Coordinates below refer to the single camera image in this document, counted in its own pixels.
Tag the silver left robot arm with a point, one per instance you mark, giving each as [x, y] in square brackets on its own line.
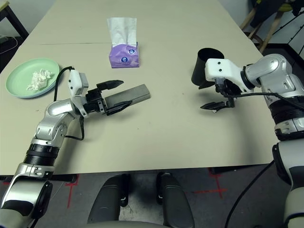
[57, 109]

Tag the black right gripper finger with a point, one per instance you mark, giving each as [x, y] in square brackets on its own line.
[216, 107]
[218, 104]

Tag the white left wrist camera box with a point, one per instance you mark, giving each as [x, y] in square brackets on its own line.
[73, 80]

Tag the light green plate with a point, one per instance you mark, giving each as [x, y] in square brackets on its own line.
[19, 76]

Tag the black metal stand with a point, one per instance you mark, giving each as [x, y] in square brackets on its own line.
[287, 44]

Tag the grey power strip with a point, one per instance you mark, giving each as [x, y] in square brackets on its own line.
[2, 39]

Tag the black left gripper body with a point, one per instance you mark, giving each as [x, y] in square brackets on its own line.
[96, 103]

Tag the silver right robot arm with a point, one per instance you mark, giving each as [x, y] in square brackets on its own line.
[273, 69]

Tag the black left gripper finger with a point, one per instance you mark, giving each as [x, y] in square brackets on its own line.
[117, 108]
[109, 85]

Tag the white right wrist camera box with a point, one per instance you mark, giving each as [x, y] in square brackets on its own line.
[221, 67]

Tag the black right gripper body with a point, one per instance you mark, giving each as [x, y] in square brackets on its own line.
[226, 89]

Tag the black cup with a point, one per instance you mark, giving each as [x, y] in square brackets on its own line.
[198, 69]

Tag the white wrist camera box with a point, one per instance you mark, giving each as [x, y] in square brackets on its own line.
[221, 67]
[73, 80]

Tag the grey robot left leg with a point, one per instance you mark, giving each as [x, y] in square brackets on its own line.
[108, 199]

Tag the grey robot right leg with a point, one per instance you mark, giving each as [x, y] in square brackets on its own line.
[175, 204]

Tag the yellow-green cushion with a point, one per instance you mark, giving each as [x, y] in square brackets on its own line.
[286, 8]

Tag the purple tissue pack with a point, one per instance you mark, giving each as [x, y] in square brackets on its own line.
[117, 60]

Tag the black jacket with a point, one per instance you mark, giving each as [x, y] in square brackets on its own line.
[263, 14]

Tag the grey robot torso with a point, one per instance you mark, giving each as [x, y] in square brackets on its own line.
[123, 225]

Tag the grey glasses case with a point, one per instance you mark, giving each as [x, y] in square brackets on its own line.
[135, 93]

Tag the grey robot leg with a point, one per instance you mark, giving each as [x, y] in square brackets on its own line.
[175, 204]
[108, 199]

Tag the wooden stool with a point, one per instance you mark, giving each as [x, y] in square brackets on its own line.
[270, 31]

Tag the white tissue sheet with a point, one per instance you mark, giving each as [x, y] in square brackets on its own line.
[120, 31]

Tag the wooden side table black legs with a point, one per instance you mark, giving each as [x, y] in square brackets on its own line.
[16, 21]

